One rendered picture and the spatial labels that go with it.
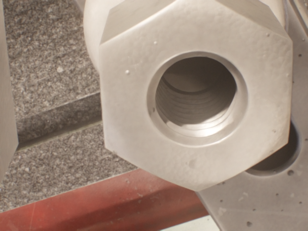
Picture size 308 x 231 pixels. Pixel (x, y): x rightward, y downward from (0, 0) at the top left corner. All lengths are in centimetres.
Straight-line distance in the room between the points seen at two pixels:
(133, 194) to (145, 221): 2
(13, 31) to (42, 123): 7
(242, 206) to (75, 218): 32
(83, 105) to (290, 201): 27
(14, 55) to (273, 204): 26
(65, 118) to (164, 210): 10
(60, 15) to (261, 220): 25
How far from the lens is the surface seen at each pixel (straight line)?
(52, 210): 47
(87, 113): 41
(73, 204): 46
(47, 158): 42
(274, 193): 15
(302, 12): 25
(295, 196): 16
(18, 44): 39
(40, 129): 42
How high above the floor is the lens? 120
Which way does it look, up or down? 67 degrees down
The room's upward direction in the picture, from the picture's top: 179 degrees counter-clockwise
